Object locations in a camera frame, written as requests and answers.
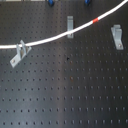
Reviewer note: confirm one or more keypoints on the right blue clamp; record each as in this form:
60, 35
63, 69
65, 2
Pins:
87, 2

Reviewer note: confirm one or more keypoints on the black perforated breadboard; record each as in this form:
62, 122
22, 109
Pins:
68, 83

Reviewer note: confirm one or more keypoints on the left grey cable clip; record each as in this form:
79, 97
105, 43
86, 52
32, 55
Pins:
22, 51

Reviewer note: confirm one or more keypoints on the middle grey cable clip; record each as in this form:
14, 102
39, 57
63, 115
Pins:
70, 26

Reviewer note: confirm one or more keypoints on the grey cable clip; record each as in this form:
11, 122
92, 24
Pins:
70, 26
22, 51
117, 35

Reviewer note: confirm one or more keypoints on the left blue clamp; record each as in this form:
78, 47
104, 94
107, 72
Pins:
50, 2

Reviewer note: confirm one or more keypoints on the right grey cable clip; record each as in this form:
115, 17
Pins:
117, 35

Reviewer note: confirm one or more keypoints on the blue clamp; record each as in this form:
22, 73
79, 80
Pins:
50, 2
87, 2

